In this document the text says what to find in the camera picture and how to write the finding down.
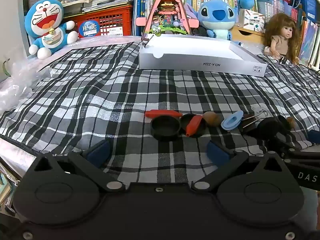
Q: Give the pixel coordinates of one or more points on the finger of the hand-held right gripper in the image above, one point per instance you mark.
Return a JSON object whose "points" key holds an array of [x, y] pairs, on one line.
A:
{"points": [[285, 145], [314, 136]]}

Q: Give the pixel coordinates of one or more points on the red plastic crate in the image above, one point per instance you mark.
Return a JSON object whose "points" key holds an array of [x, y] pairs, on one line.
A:
{"points": [[112, 20]]}

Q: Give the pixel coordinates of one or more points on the black binder clip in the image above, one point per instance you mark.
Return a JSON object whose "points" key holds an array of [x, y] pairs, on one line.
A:
{"points": [[250, 127]]}

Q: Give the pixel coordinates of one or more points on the brown haired doll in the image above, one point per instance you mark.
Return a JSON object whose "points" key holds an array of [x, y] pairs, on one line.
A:
{"points": [[281, 30]]}

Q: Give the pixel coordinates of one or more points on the white cardboard box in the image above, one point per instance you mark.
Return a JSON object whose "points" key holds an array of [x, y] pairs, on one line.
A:
{"points": [[200, 65]]}

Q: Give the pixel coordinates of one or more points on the blue alien plush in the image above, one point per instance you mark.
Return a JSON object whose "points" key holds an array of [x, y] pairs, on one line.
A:
{"points": [[215, 15]]}

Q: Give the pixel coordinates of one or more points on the blue white cat plush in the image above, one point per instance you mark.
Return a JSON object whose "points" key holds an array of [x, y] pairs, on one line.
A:
{"points": [[47, 15]]}

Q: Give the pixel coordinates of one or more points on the white printed carton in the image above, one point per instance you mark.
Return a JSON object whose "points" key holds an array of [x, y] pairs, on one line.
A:
{"points": [[253, 20]]}

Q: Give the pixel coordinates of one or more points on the short red plastic piece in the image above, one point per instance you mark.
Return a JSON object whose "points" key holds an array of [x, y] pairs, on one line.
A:
{"points": [[193, 127]]}

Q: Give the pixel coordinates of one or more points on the pink triangular dollhouse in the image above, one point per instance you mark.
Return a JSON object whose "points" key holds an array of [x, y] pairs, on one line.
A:
{"points": [[167, 12]]}

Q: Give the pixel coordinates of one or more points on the row of blue tall books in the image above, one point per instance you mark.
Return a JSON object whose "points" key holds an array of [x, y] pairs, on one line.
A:
{"points": [[142, 0]]}

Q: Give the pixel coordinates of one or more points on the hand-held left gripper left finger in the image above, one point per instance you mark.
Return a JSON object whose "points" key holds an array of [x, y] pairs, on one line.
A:
{"points": [[100, 153]]}

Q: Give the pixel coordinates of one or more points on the black white plaid blanket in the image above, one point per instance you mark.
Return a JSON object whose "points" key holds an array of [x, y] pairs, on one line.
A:
{"points": [[100, 92]]}

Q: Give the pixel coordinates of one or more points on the clear plastic bag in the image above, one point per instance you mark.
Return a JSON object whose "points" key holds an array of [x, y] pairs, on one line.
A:
{"points": [[15, 85]]}

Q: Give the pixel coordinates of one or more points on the wooden drawer box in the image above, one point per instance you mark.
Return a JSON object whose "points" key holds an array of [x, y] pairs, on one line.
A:
{"points": [[246, 34]]}

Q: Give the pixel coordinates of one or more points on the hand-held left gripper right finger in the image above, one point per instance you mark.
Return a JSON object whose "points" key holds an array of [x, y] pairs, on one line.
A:
{"points": [[217, 153]]}

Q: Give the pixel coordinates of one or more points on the small binder clip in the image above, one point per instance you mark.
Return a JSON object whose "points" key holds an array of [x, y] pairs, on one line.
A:
{"points": [[144, 41]]}

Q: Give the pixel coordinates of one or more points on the light blue plastic lid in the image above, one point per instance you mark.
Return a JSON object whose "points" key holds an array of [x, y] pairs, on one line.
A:
{"points": [[232, 121]]}

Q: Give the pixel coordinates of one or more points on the row of colourful thin books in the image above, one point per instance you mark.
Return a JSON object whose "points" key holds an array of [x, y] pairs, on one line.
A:
{"points": [[308, 40]]}

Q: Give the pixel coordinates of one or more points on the blue gift bag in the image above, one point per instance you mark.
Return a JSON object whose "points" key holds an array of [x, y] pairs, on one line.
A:
{"points": [[303, 2]]}

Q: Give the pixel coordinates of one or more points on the small brown walnut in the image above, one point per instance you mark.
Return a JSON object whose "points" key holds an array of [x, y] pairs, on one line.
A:
{"points": [[290, 122]]}

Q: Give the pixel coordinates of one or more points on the long red plastic piece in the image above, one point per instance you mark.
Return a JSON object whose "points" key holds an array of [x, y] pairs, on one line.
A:
{"points": [[163, 113]]}

